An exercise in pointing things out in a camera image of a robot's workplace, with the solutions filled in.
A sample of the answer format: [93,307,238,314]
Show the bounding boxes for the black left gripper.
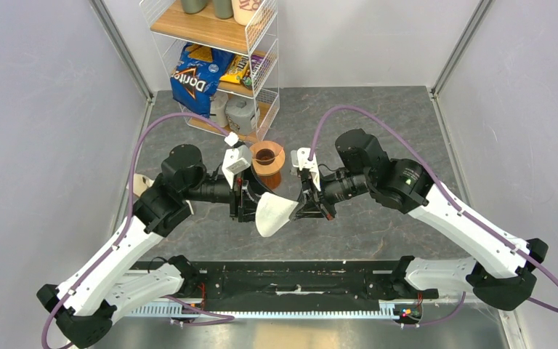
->
[183,160,282,223]

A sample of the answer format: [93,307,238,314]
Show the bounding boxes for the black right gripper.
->
[289,167,373,220]

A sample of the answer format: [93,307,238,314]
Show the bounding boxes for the single white coffee filter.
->
[255,193,299,238]

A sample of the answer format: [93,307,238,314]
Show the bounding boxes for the amber glass carafe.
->
[259,172,282,190]

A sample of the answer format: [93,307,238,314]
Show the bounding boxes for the wooden ring dripper stand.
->
[249,140,286,177]

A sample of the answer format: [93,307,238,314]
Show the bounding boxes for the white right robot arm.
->
[291,129,548,310]

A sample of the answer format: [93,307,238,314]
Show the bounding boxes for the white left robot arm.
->
[36,142,253,348]

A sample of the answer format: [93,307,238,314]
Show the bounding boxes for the white paper roll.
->
[209,91,229,127]

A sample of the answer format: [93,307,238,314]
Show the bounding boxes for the grey jug on shelf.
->
[225,96,260,136]

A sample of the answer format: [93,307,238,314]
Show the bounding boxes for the blue Doritos chip bag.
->
[170,42,235,118]

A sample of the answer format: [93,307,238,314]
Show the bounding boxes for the yellow snack bag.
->
[220,55,264,90]

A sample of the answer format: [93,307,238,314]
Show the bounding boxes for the green can on shelf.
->
[181,0,208,15]

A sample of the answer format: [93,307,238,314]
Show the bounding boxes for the cream cup on shelf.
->
[231,0,263,26]

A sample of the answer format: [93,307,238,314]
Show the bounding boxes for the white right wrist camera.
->
[291,147,321,191]

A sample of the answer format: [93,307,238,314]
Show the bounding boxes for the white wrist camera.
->
[221,132,253,189]
[291,147,321,191]

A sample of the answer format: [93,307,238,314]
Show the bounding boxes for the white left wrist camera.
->
[221,132,253,189]

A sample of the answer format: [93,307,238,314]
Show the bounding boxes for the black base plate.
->
[120,260,489,324]

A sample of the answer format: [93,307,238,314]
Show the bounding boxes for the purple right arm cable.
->
[307,105,558,329]

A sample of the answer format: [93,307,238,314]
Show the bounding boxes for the white wire shelf rack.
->
[140,1,280,143]

